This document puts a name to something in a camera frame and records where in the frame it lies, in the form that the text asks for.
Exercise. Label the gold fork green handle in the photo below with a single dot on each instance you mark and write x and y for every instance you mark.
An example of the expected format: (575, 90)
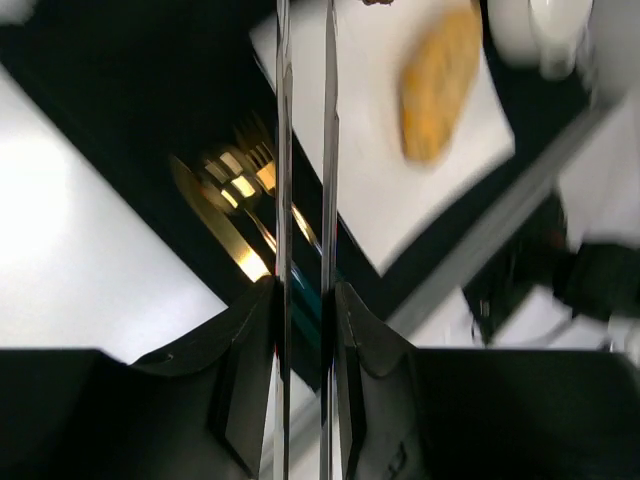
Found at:
(256, 142)

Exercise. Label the gold spoon green handle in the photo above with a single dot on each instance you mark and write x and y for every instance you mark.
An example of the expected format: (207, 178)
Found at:
(231, 185)

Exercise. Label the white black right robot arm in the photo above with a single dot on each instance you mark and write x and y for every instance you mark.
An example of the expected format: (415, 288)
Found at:
(599, 186)

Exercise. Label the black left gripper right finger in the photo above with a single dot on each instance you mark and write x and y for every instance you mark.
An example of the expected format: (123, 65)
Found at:
(427, 413)

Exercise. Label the gold knife green handle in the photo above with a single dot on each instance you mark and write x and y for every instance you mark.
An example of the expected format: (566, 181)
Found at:
(218, 223)

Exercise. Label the white two-handled soup bowl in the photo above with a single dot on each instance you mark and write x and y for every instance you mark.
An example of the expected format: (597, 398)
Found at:
(539, 33)

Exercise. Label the white square plate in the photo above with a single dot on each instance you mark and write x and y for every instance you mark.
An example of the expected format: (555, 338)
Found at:
(385, 200)

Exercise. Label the grey metal tongs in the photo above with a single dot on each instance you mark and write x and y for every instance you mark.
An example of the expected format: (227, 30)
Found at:
(284, 248)

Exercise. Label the black scalloped placemat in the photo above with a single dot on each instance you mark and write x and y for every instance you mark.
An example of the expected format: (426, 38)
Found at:
(131, 83)

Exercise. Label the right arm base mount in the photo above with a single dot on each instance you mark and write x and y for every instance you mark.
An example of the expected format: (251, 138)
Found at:
(536, 254)

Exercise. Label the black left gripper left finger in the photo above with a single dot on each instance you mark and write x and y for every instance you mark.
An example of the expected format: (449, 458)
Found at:
(192, 409)

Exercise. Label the aluminium rail front edge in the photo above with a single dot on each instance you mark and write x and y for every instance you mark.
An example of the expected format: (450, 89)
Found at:
(493, 228)

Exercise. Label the long yellow bread roll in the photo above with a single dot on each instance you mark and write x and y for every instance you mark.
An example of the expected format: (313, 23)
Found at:
(436, 80)

